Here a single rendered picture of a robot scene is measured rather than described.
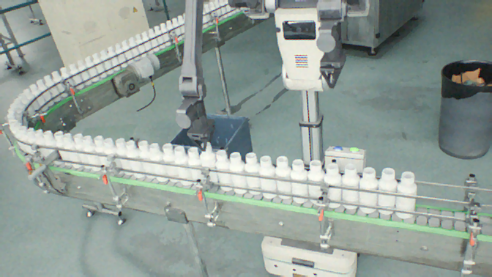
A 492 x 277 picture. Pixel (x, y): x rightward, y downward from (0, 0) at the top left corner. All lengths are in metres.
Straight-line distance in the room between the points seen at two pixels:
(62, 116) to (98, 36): 2.81
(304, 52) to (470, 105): 1.63
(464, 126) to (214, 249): 1.97
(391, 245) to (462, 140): 1.94
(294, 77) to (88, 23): 3.87
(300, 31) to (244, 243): 1.50
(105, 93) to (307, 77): 1.55
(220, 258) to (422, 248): 1.52
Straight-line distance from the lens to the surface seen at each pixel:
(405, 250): 1.51
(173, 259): 2.79
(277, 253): 2.34
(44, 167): 2.00
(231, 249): 2.73
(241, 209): 1.58
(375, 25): 4.98
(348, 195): 1.41
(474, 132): 3.30
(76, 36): 5.36
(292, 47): 1.83
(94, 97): 2.91
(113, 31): 5.61
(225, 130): 2.24
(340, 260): 2.27
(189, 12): 1.41
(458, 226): 1.45
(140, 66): 2.91
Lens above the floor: 2.01
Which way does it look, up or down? 33 degrees down
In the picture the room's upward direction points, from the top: 10 degrees counter-clockwise
